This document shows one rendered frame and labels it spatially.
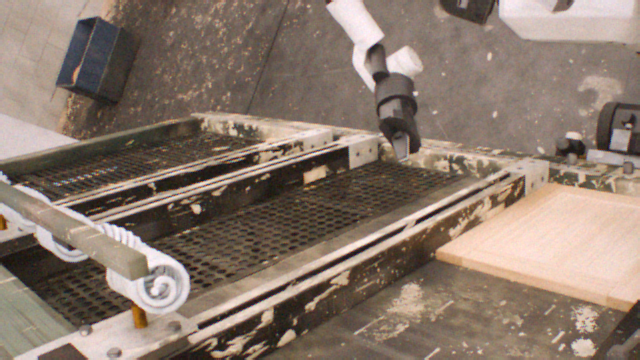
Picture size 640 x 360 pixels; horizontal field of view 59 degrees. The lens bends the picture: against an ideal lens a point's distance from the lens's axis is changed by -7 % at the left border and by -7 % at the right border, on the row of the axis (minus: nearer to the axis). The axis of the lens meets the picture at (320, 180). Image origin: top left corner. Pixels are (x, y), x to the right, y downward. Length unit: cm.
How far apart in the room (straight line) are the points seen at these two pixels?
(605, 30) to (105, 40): 435
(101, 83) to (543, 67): 349
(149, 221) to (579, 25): 93
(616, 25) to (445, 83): 181
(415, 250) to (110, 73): 423
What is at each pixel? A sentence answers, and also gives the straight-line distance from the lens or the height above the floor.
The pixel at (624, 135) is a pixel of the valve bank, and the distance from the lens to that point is 163.
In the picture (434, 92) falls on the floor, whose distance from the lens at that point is 288.
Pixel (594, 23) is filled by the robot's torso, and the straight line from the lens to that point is 113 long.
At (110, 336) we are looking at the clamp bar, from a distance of 74.
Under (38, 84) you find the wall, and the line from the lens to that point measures 597.
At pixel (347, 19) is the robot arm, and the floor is 138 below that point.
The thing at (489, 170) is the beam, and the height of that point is 89.
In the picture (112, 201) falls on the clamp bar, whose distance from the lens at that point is 146.
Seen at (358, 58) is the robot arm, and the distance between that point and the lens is 135.
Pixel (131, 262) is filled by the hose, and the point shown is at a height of 197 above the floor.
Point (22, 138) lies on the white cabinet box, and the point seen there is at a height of 78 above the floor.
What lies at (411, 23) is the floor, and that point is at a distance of 315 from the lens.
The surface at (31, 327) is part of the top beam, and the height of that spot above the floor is 192.
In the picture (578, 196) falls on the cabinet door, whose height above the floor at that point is 94.
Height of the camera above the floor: 225
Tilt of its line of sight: 46 degrees down
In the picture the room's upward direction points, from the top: 67 degrees counter-clockwise
